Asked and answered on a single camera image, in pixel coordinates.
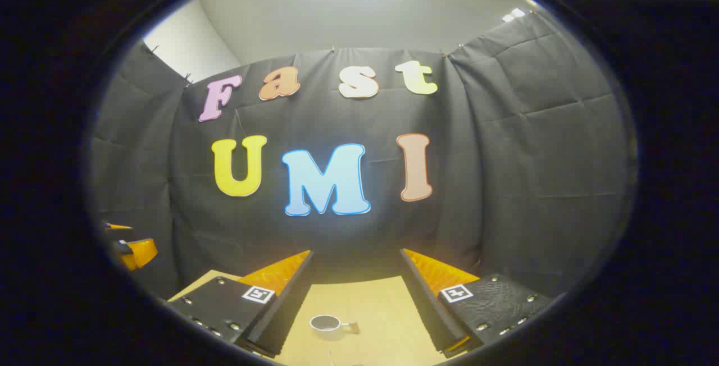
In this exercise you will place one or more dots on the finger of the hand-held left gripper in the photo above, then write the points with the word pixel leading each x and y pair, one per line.
pixel 140 252
pixel 119 226

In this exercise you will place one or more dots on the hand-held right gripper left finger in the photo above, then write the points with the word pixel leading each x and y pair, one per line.
pixel 283 315

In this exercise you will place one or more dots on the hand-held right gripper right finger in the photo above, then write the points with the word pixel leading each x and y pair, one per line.
pixel 429 312

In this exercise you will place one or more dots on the white cup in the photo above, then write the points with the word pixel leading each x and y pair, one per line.
pixel 324 324

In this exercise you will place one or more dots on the light wooden desktop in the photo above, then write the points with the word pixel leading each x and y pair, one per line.
pixel 382 310

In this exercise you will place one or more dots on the ceiling light panel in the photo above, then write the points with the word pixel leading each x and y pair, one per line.
pixel 514 15

